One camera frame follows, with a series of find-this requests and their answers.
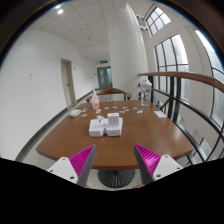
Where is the green exit sign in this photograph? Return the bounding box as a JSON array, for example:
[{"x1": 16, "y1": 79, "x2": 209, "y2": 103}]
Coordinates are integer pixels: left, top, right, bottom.
[{"x1": 100, "y1": 60, "x2": 108, "y2": 64}]

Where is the spray bottle with orange label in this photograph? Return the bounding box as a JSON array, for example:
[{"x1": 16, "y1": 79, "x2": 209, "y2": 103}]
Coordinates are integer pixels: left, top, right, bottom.
[{"x1": 91, "y1": 90, "x2": 100, "y2": 109}]

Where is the clear water bottle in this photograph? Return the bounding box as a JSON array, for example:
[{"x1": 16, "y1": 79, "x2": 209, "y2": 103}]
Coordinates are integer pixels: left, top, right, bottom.
[{"x1": 140, "y1": 80, "x2": 152, "y2": 108}]

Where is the wooden handrail with black railing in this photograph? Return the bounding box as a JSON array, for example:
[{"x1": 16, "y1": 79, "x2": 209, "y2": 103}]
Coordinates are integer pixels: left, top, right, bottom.
[{"x1": 138, "y1": 71, "x2": 224, "y2": 168}]

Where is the grey double door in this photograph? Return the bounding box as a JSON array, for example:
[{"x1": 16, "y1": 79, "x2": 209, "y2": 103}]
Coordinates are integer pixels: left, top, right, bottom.
[{"x1": 97, "y1": 67, "x2": 112, "y2": 89}]

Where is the beige door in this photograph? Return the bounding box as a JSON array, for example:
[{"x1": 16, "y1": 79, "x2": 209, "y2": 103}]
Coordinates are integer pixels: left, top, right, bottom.
[{"x1": 61, "y1": 59, "x2": 76, "y2": 107}]

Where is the white charger plug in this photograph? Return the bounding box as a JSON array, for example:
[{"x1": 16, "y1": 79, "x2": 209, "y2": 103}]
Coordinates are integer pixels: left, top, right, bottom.
[{"x1": 107, "y1": 113, "x2": 119, "y2": 124}]

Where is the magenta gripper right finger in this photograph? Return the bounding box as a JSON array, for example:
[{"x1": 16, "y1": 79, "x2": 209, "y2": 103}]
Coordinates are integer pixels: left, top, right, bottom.
[{"x1": 134, "y1": 144, "x2": 182, "y2": 185}]

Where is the wooden chair back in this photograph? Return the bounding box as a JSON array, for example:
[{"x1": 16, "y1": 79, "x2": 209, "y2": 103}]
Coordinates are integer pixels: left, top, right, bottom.
[{"x1": 86, "y1": 88, "x2": 132, "y2": 103}]

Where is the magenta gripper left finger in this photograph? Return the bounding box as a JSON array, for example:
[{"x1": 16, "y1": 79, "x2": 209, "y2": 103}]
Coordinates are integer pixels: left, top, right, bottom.
[{"x1": 48, "y1": 145, "x2": 96, "y2": 187}]

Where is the white paper sheet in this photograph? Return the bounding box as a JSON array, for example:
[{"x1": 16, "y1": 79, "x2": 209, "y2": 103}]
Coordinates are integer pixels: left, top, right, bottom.
[{"x1": 154, "y1": 111, "x2": 167, "y2": 118}]

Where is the white power strip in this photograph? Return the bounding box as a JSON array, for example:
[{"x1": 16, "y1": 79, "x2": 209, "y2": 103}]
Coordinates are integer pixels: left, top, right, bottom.
[{"x1": 89, "y1": 118, "x2": 123, "y2": 137}]

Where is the black table pedestal base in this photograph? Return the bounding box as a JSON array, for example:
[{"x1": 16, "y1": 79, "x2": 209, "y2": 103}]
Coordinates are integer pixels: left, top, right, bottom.
[{"x1": 98, "y1": 170, "x2": 135, "y2": 188}]

